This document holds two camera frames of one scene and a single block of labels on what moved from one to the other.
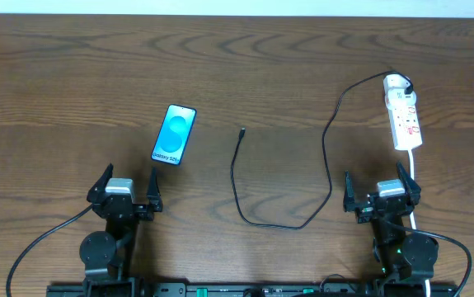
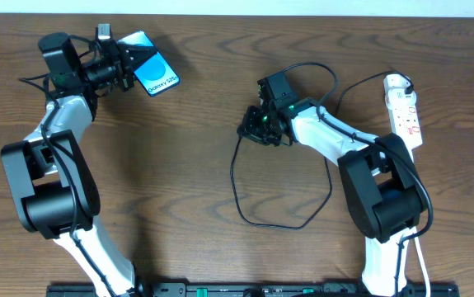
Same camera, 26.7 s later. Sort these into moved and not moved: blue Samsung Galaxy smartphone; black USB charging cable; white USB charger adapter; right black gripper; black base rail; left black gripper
Moved: left black gripper; blue Samsung Galaxy smartphone; right black gripper
Not moved: black base rail; white USB charger adapter; black USB charging cable
